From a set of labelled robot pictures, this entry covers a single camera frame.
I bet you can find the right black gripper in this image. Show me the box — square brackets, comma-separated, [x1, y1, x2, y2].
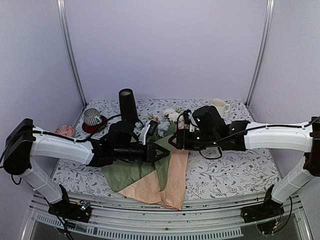
[169, 128, 220, 151]

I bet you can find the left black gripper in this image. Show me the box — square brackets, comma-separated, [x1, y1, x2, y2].
[113, 142, 171, 164]

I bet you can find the peach paper flower bouquet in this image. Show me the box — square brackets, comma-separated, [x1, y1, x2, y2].
[142, 108, 185, 143]

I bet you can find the green and peach wrapping paper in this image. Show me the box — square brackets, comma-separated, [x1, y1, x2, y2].
[101, 135, 189, 210]

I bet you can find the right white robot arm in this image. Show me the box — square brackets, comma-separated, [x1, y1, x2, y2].
[168, 106, 320, 218]

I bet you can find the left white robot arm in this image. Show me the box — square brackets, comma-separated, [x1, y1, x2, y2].
[0, 118, 170, 217]

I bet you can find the black cylindrical vase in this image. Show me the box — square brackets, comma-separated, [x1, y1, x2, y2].
[118, 88, 138, 125]

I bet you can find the floral patterned tablecloth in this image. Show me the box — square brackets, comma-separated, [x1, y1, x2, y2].
[52, 99, 281, 200]

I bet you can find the cream ceramic mug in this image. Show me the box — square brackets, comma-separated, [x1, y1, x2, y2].
[210, 98, 230, 118]

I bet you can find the striped black white cup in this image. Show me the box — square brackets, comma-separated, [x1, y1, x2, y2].
[83, 108, 102, 127]

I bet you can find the red round coaster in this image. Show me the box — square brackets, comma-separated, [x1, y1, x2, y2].
[81, 116, 108, 134]

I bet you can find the pink patterned ball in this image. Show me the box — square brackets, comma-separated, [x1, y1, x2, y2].
[54, 125, 75, 138]

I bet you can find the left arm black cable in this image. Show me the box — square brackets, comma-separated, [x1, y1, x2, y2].
[0, 113, 143, 186]

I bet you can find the aluminium front rail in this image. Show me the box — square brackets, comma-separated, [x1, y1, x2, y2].
[21, 192, 313, 240]

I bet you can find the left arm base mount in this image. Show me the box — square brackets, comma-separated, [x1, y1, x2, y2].
[48, 184, 92, 223]

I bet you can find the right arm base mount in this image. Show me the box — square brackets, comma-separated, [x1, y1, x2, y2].
[240, 184, 284, 235]

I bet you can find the right aluminium frame post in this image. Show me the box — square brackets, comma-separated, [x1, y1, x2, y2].
[245, 0, 275, 109]

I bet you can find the aluminium frame post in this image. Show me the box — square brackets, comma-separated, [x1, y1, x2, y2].
[56, 0, 87, 107]
[245, 0, 275, 109]

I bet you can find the left aluminium frame post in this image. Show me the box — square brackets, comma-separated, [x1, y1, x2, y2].
[56, 0, 87, 107]

